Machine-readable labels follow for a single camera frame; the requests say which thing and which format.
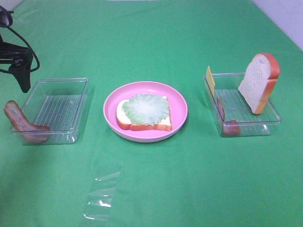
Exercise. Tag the clear tape strip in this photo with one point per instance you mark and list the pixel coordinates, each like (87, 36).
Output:
(99, 200)

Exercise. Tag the yellow cheese slice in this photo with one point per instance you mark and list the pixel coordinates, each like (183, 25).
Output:
(210, 80)

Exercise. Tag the green tablecloth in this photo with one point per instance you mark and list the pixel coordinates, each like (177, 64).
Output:
(195, 178)

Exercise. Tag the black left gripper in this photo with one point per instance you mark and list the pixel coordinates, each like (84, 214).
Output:
(15, 54)

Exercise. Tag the right clear plastic tray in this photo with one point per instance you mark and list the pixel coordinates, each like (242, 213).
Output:
(237, 111)

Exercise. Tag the pink round plate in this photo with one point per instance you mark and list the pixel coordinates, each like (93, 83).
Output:
(177, 103)

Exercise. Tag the left clear plastic tray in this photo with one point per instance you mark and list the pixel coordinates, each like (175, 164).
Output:
(61, 104)

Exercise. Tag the clear plastic tray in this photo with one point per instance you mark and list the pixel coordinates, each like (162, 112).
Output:
(237, 111)
(61, 104)

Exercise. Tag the green lettuce leaf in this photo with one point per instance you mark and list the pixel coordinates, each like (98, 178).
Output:
(146, 110)

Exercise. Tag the bacon strip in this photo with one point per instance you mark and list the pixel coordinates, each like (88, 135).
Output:
(20, 122)
(226, 130)

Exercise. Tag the toast bread slice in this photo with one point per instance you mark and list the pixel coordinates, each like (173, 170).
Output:
(259, 81)
(146, 126)

